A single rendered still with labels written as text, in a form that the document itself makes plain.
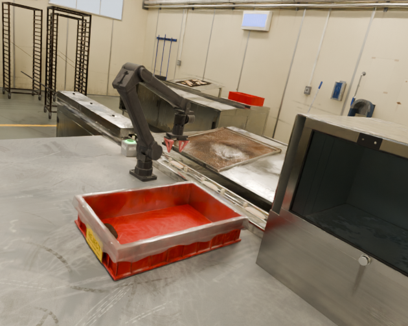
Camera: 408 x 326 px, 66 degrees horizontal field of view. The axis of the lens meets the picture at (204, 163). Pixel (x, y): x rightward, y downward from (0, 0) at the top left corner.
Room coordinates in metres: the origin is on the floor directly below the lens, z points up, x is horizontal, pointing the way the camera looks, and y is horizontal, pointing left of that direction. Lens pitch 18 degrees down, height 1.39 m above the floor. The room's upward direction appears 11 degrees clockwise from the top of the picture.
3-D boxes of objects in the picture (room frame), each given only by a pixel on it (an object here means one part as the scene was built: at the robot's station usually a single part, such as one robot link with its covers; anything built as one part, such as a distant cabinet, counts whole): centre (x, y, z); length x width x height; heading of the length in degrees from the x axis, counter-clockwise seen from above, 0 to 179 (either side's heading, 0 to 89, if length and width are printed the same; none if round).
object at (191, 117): (1.64, 0.15, 1.12); 0.11 x 0.09 x 0.12; 150
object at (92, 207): (0.93, 0.10, 0.88); 0.49 x 0.34 x 0.10; 132
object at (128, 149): (1.69, 0.42, 0.84); 0.08 x 0.08 x 0.11; 43
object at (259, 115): (5.36, -0.49, 0.44); 0.70 x 0.55 x 0.87; 43
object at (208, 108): (5.82, 0.49, 0.51); 3.00 x 1.26 x 1.03; 43
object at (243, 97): (5.36, -0.49, 0.94); 0.51 x 0.36 x 0.13; 47
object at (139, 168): (1.41, 0.28, 0.86); 0.12 x 0.09 x 0.08; 49
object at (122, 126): (2.38, 0.90, 0.89); 1.25 x 0.18 x 0.09; 43
